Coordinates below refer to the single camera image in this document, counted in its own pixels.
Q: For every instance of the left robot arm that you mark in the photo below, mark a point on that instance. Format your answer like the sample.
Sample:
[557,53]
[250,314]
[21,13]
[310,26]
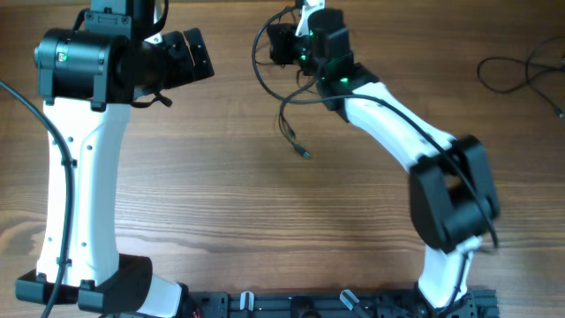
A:
[115,58]

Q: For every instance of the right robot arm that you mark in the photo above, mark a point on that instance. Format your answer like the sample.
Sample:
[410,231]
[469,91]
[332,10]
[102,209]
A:
[453,200]

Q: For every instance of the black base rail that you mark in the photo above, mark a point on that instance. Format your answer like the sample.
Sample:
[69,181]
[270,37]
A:
[304,305]

